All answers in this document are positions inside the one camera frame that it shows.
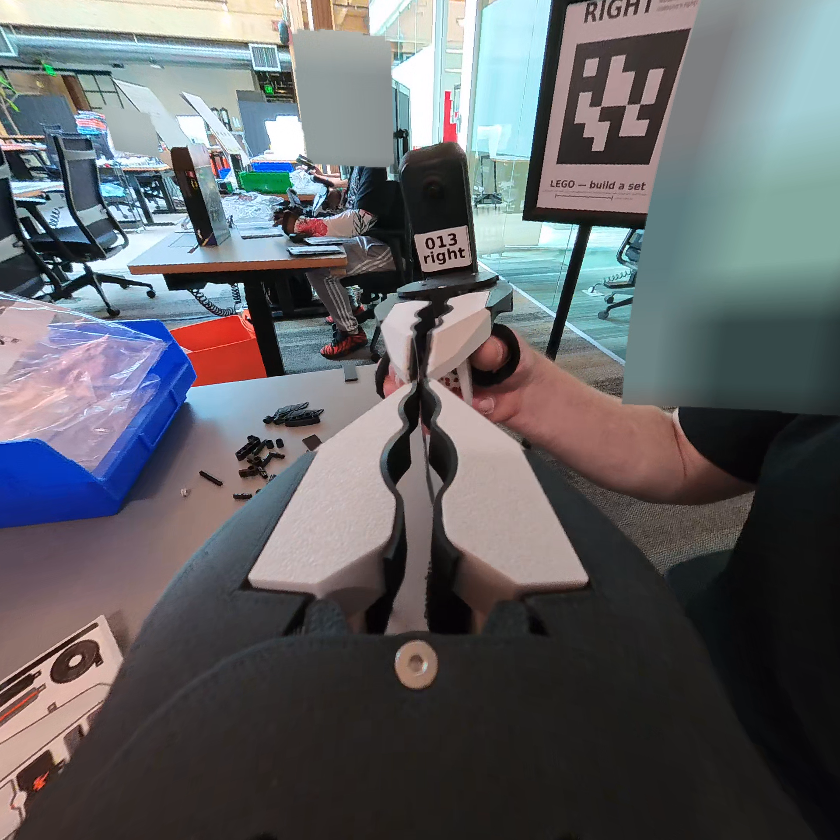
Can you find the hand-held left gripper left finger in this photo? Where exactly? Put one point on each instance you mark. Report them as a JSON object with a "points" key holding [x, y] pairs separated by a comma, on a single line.
{"points": [[328, 518]]}

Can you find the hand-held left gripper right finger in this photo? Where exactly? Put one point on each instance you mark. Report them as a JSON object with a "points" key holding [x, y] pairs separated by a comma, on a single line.
{"points": [[505, 518]]}

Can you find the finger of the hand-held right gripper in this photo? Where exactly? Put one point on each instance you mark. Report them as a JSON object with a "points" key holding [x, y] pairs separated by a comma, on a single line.
{"points": [[459, 334], [400, 334]]}

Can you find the person's right forearm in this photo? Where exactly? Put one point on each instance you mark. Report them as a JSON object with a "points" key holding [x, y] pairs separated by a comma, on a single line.
{"points": [[656, 446]]}

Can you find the scattered black lego pieces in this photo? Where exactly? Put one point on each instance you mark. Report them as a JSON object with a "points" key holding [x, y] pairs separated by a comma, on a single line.
{"points": [[298, 415]]}

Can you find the dark lego set box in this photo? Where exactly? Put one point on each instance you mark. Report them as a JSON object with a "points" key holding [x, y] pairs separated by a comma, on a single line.
{"points": [[203, 197]]}

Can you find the person's right hand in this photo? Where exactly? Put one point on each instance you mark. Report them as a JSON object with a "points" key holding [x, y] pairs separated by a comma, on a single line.
{"points": [[544, 407]]}

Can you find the small blue plastic bin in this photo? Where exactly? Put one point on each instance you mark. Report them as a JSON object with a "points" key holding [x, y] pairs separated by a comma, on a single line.
{"points": [[272, 166]]}

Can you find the green plastic bin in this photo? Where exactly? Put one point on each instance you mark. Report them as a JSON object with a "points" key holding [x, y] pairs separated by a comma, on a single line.
{"points": [[266, 182]]}

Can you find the orange plastic bin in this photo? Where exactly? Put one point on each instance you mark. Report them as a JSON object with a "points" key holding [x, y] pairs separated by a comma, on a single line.
{"points": [[223, 354]]}

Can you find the black mesh office chair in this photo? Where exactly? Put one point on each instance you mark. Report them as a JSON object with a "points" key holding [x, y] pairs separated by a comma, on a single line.
{"points": [[85, 197], [19, 229], [627, 256]]}

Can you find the marker sign on black stand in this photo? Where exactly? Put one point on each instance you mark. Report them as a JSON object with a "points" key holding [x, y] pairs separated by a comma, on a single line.
{"points": [[623, 190]]}

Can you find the wooden-top desk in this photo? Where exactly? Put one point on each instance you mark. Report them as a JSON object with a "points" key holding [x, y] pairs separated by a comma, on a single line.
{"points": [[216, 259]]}

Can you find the white board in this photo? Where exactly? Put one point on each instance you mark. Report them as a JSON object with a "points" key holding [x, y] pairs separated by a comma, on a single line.
{"points": [[148, 115], [213, 121]]}

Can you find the clear plastic bag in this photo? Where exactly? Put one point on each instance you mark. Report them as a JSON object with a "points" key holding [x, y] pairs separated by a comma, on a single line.
{"points": [[72, 380]]}

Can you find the person's black shirt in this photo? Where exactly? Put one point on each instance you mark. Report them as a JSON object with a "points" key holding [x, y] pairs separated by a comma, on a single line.
{"points": [[787, 590]]}

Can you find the printed instruction booklet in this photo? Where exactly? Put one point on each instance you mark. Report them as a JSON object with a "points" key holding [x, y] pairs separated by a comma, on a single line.
{"points": [[59, 695]]}

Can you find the grey air duct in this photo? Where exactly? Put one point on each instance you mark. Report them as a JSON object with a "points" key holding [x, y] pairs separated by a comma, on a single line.
{"points": [[131, 49]]}

